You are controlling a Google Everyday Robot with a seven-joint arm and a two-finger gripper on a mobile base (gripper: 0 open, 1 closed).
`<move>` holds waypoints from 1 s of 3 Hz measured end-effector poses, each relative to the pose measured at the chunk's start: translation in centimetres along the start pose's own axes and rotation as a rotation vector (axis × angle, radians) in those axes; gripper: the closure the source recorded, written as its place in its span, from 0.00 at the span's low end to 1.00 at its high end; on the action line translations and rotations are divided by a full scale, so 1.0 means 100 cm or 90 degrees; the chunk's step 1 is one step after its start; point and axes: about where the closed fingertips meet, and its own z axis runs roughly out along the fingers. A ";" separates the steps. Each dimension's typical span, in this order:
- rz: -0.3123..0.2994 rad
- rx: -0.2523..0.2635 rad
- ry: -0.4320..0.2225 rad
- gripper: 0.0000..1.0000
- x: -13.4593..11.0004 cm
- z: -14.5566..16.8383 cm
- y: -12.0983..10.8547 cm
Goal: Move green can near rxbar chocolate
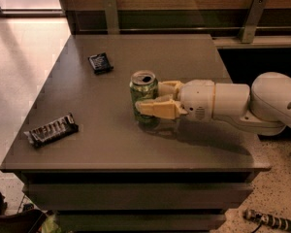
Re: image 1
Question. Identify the black rxbar chocolate bar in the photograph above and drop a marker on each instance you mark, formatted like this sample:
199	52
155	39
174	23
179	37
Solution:
52	131

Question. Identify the dark chair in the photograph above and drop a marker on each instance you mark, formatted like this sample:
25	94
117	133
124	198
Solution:
25	222

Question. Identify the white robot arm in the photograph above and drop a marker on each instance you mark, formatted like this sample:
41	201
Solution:
264	107

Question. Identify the black white striped tool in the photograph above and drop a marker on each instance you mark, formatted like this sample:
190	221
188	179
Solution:
271	221

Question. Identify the right metal wall bracket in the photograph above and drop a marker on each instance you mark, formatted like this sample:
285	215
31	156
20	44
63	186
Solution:
248	30

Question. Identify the metal wall bracket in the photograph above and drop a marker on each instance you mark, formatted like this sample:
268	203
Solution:
248	30
111	16

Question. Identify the small black snack packet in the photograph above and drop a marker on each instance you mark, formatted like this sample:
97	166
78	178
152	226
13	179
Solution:
100	63

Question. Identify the left metal wall bracket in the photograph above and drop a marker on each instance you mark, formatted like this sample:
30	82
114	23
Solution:
111	16

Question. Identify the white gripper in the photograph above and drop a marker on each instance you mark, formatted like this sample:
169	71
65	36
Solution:
197	97

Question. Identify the green crumpled bag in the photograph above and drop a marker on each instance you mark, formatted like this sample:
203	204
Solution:
50	225

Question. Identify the green soda can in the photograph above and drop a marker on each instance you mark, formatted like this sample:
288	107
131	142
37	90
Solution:
143	85

